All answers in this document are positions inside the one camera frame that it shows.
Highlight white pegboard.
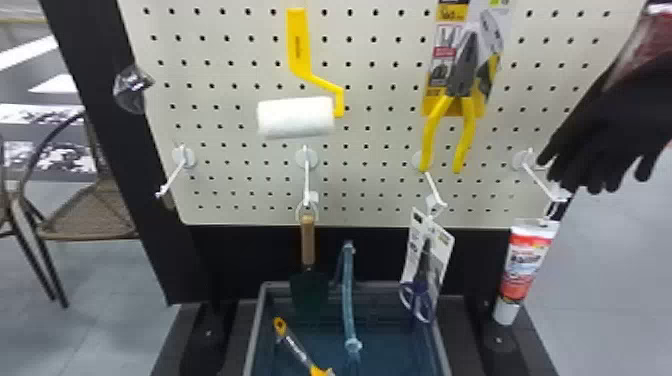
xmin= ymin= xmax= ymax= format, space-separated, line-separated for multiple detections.
xmin=39 ymin=0 xmax=651 ymax=376

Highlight yellow paint roller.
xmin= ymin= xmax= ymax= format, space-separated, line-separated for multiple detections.
xmin=256 ymin=7 xmax=347 ymax=141

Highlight blue scissors on card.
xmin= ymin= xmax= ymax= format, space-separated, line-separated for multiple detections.
xmin=398 ymin=206 xmax=456 ymax=325

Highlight blue basket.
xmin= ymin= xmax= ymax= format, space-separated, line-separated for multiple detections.
xmin=241 ymin=280 xmax=454 ymax=376

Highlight yellow pliers on card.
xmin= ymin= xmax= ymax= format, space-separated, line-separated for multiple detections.
xmin=417 ymin=0 xmax=514 ymax=176

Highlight white and red tube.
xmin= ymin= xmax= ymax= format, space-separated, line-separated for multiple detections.
xmin=491 ymin=217 xmax=561 ymax=327

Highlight clear suction cup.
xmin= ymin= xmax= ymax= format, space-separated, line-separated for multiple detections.
xmin=112 ymin=64 xmax=157 ymax=116

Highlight black gloves on card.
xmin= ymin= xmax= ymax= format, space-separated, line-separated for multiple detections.
xmin=535 ymin=0 xmax=672 ymax=197

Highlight black trowel with wooden handle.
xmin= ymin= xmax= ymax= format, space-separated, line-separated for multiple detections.
xmin=289 ymin=202 xmax=331 ymax=323

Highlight clear blue hose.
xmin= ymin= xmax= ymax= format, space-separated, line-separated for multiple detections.
xmin=334 ymin=239 xmax=365 ymax=371

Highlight yellow handled tool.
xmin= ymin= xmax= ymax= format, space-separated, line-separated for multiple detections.
xmin=272 ymin=315 xmax=337 ymax=376

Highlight black frame chair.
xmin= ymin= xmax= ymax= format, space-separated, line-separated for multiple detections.
xmin=0 ymin=109 xmax=141 ymax=310

